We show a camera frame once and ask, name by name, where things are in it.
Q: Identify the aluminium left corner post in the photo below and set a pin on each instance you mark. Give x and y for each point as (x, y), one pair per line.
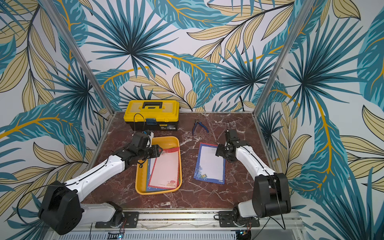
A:
(58, 21)

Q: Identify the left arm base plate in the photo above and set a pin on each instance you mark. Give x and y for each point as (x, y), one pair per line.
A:
(125, 220)

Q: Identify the yellow plastic tray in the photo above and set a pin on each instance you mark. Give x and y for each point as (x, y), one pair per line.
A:
(143, 173)

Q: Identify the aluminium front rail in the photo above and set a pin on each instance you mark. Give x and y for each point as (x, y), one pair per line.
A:
(191, 219)

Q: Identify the aluminium corner post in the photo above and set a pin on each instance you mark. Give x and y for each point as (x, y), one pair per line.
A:
(58, 21)
(299, 21)

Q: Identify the yellow black toolbox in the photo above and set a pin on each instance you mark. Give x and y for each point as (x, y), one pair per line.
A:
(153, 115)

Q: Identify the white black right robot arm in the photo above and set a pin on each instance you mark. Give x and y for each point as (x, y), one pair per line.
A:
(271, 195)

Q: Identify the stack of stationery papers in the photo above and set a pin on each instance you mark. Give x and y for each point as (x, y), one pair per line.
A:
(148, 189)

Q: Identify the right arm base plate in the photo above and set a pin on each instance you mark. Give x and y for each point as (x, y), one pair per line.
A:
(228, 219)

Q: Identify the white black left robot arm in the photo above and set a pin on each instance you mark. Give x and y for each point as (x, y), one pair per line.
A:
(62, 208)

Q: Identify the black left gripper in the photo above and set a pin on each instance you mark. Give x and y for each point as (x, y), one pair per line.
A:
(155, 150)

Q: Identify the aluminium right corner post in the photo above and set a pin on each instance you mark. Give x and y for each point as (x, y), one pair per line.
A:
(299, 21)

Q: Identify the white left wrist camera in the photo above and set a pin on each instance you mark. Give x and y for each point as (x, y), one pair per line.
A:
(151, 135)

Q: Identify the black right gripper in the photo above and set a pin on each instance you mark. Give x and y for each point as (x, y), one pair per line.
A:
(229, 140)

